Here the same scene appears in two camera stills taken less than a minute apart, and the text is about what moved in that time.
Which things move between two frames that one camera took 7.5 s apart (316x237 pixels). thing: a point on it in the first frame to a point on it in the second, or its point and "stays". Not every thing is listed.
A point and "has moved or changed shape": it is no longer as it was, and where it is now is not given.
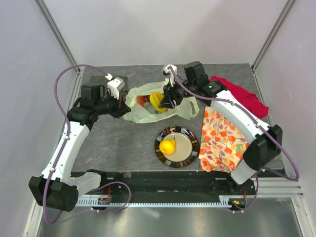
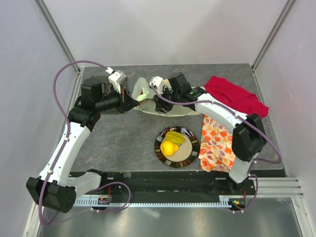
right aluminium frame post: (289, 4) stays
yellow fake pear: (167, 146) stays
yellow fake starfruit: (155, 98) has moved or changed shape
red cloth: (248, 98) stays
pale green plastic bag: (187, 109) has moved or changed shape
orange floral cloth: (222, 145) stays
